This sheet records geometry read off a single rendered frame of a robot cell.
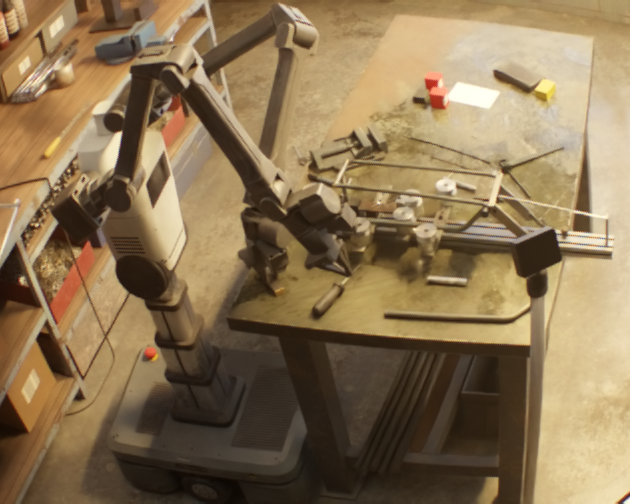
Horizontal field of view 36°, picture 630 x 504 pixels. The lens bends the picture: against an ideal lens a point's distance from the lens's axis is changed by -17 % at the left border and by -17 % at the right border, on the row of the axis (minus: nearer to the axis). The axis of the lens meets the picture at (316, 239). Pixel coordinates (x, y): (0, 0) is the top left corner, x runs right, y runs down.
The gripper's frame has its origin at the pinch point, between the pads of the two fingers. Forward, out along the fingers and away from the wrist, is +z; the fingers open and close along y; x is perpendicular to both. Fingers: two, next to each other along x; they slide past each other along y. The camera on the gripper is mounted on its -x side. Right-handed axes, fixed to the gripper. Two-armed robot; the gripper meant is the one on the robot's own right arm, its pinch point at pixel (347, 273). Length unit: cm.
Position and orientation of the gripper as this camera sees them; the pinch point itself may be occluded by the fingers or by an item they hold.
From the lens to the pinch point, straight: 247.2
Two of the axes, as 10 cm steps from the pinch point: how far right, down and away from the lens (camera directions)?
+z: 6.3, 6.7, 4.0
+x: -7.4, 3.7, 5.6
